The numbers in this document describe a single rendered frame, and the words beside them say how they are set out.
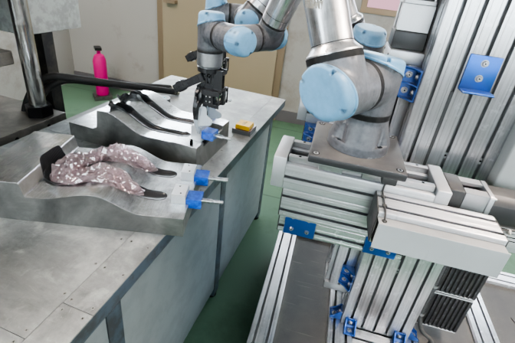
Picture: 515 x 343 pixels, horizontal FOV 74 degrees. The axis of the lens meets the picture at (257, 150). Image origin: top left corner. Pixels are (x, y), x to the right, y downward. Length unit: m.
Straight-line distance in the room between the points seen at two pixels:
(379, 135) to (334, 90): 0.22
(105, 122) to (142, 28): 2.82
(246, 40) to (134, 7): 3.17
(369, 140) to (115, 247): 0.64
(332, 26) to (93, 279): 0.70
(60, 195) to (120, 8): 3.33
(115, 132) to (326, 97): 0.79
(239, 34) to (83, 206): 0.56
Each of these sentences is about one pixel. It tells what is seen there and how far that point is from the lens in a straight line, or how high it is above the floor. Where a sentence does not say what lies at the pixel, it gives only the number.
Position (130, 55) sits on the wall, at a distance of 4.17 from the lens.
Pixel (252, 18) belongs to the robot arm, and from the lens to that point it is 1.17.
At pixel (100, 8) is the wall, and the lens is 4.27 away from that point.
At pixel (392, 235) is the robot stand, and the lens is 0.82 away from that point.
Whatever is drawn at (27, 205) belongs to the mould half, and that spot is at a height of 0.85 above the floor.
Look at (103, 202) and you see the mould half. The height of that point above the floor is 0.88.
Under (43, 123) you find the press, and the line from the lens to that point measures 1.61.
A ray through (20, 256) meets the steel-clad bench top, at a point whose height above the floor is 0.80.
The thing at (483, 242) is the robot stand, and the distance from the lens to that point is 0.89.
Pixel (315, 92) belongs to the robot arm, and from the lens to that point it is 0.70.
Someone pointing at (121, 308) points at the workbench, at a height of 0.64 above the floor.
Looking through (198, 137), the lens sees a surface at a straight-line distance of 1.13.
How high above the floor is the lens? 1.40
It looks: 28 degrees down
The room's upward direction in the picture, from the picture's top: 7 degrees clockwise
